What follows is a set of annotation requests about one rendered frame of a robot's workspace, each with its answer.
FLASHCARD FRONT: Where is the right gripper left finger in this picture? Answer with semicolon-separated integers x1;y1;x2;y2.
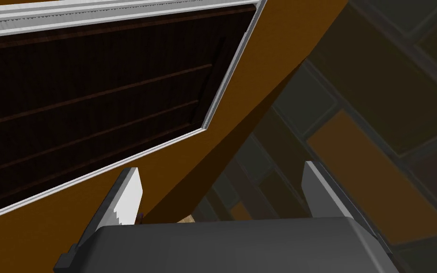
77;166;143;247

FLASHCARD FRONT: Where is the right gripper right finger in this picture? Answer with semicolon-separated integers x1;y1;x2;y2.
301;161;379;240

